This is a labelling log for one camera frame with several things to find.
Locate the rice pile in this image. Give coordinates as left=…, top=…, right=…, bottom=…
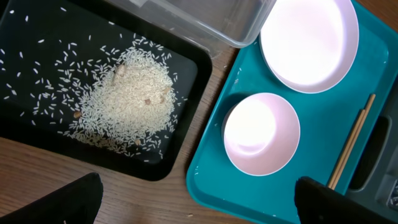
left=0, top=6, right=189, bottom=161

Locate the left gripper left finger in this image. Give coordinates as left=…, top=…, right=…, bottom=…
left=1, top=172, right=103, bottom=224

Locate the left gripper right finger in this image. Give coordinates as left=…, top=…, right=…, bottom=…
left=294, top=176, right=396, bottom=224

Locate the right wooden chopstick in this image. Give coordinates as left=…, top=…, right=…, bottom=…
left=330, top=93, right=376, bottom=190

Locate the teal plastic tray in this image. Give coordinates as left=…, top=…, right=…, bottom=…
left=186, top=3, right=397, bottom=223

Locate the wooden chopstick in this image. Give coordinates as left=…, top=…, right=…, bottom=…
left=330, top=93, right=376, bottom=190
left=326, top=108, right=366, bottom=189

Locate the left wooden chopstick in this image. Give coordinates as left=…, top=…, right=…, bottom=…
left=326, top=108, right=366, bottom=189

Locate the pink bowl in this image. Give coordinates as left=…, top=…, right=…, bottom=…
left=221, top=93, right=301, bottom=177

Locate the black tray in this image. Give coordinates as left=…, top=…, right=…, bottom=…
left=1, top=0, right=212, bottom=181

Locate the clear plastic bin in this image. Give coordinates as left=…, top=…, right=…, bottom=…
left=107, top=0, right=276, bottom=58

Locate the large pink plate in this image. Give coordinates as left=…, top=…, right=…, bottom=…
left=259, top=0, right=359, bottom=94

